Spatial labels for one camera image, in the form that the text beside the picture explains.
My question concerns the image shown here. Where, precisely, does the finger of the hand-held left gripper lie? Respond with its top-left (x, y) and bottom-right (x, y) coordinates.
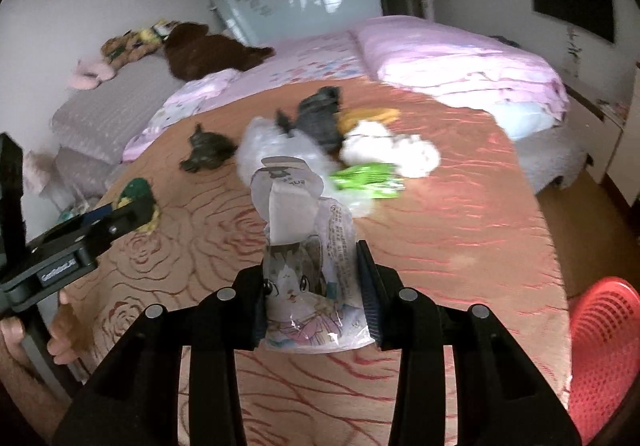
top-left (80, 205), bottom-right (117, 227)
top-left (102, 197), bottom-right (157, 249)

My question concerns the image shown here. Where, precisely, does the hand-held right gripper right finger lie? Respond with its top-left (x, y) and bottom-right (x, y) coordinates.
top-left (356, 240), bottom-right (583, 446)

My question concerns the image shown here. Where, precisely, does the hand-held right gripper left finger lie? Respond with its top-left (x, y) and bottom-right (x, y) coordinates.
top-left (52, 263), bottom-right (266, 446)

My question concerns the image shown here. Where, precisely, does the cartoon printed packet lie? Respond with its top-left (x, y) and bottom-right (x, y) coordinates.
top-left (250, 155), bottom-right (376, 353)

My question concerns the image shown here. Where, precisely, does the yellow bubble wrap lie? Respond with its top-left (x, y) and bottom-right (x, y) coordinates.
top-left (336, 106), bottom-right (402, 134)

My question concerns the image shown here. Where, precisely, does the black plastic bag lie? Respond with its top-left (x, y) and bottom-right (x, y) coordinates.
top-left (276, 86), bottom-right (346, 154)

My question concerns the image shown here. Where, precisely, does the red mesh basket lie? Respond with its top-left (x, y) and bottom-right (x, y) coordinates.
top-left (567, 277), bottom-right (640, 444)

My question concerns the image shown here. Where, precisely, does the person's left forearm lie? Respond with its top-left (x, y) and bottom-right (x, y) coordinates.
top-left (0, 341), bottom-right (71, 427)

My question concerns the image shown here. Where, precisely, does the person's left hand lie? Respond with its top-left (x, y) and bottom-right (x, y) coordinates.
top-left (0, 290), bottom-right (83, 367)

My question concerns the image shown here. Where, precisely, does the grey bed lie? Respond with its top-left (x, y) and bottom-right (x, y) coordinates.
top-left (50, 16), bottom-right (596, 199)

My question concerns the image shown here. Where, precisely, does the small dark plastic bag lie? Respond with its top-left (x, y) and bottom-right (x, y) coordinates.
top-left (180, 123), bottom-right (238, 173)

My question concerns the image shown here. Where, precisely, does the green snack packet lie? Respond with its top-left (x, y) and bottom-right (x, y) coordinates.
top-left (330, 163), bottom-right (406, 199)

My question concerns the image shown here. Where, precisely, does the pink plush slipper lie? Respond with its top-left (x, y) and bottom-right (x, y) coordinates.
top-left (69, 56), bottom-right (118, 90)

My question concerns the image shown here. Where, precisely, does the crumpled white tissue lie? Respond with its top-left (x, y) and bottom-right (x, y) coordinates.
top-left (340, 121), bottom-right (441, 178)

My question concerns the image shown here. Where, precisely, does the clear plastic bag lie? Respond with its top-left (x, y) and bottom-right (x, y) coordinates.
top-left (235, 116), bottom-right (376, 217)

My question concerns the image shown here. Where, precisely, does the yellow plush toy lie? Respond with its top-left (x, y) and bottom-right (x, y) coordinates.
top-left (100, 18), bottom-right (176, 71)

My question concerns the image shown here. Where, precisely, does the brown plush toy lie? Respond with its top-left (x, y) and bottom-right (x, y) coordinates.
top-left (162, 22), bottom-right (277, 81)

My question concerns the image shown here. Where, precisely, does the pink floral bedsheet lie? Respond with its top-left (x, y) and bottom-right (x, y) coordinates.
top-left (122, 33), bottom-right (381, 161)

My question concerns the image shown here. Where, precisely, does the pink quilt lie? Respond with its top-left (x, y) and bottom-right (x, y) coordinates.
top-left (350, 16), bottom-right (571, 127)

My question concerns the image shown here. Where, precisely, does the low white cabinet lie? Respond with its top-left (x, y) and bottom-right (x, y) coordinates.
top-left (565, 80), bottom-right (631, 184)

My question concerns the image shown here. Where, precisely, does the flower in vase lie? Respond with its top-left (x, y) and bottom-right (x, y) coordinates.
top-left (562, 23), bottom-right (583, 71)

